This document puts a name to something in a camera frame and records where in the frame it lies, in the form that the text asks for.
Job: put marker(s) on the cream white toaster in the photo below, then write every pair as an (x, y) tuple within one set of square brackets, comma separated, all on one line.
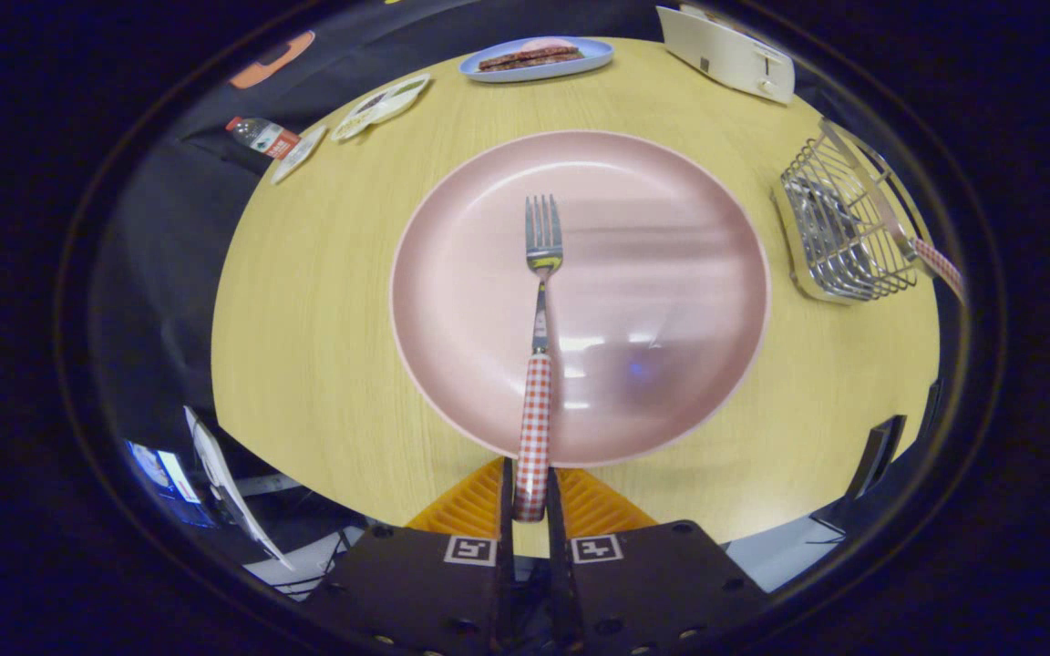
[(725, 55)]

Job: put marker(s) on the pink round plate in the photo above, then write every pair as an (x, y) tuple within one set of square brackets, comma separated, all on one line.
[(653, 273)]

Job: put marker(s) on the clear plastic water bottle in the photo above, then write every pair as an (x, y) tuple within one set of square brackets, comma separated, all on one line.
[(265, 137)]

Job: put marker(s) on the sandwich with ham slice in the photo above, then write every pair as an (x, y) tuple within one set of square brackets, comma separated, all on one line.
[(525, 56)]

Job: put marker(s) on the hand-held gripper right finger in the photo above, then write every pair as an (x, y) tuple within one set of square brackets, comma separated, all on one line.
[(556, 519)]

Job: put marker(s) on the light blue plate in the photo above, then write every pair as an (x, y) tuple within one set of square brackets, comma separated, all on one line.
[(598, 56)]

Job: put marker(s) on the white divided sauce dish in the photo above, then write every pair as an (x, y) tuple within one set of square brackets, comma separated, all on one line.
[(379, 107)]

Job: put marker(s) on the white flat panel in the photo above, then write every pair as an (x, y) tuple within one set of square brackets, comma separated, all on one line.
[(224, 483)]

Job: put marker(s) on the white square coaster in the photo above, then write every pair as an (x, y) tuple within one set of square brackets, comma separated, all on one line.
[(302, 155)]

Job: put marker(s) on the computer monitor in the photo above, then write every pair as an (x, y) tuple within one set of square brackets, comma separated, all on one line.
[(160, 474)]

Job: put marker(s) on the black chair backrest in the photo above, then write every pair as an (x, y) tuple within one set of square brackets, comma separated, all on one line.
[(932, 405), (873, 456)]

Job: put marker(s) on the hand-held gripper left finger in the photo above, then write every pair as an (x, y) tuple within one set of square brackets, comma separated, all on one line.
[(507, 501)]

